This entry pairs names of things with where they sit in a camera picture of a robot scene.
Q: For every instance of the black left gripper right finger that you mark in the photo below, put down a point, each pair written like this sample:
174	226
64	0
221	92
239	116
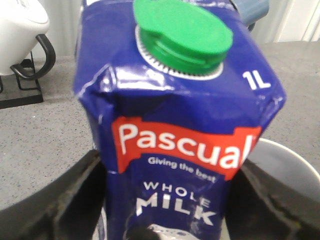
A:
259	207

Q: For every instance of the white mug black handle right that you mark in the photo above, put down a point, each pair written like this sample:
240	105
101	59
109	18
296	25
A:
23	24

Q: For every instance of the white ribbed HOME cup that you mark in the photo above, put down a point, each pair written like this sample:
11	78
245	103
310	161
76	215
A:
280	162

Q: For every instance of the blue Pascual milk carton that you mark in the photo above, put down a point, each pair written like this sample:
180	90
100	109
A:
177	95

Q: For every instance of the blue enamel mug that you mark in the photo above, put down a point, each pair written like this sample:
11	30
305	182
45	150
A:
251	11

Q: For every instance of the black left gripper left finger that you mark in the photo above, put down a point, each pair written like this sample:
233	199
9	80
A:
69	208

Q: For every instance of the black wire mug rack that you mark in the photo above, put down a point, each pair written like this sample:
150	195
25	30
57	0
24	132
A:
15	92

